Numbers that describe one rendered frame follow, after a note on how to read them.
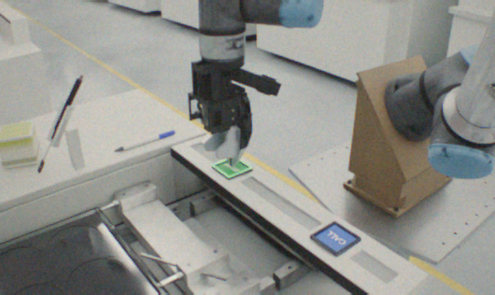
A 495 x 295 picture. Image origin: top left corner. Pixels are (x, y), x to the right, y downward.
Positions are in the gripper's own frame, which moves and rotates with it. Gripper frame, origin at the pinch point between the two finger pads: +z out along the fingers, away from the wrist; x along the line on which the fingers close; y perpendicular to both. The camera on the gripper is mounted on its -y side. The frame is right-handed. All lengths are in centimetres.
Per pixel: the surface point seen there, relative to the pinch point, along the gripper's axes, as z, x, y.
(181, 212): 13.5, -8.0, 8.1
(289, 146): 98, -129, -139
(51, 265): 7.9, -1.5, 36.7
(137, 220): 10.0, -6.5, 18.4
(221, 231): 12.7, 2.7, 5.5
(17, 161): 0.0, -25.7, 35.0
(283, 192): 2.0, 11.7, -1.6
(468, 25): 18, -74, -256
